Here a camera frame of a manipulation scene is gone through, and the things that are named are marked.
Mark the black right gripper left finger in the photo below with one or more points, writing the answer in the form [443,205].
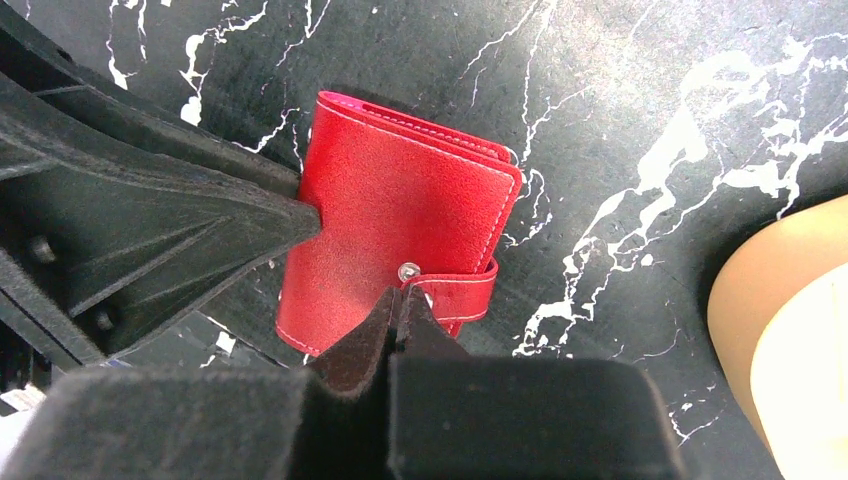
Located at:
[325,420]

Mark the orange oval tray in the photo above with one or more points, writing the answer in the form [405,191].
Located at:
[777,318]

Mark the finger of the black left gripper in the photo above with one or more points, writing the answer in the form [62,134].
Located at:
[46,71]
[104,245]

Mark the red leather card holder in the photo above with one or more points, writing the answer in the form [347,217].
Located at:
[402,202]

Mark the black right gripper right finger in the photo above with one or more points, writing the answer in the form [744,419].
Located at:
[453,415]

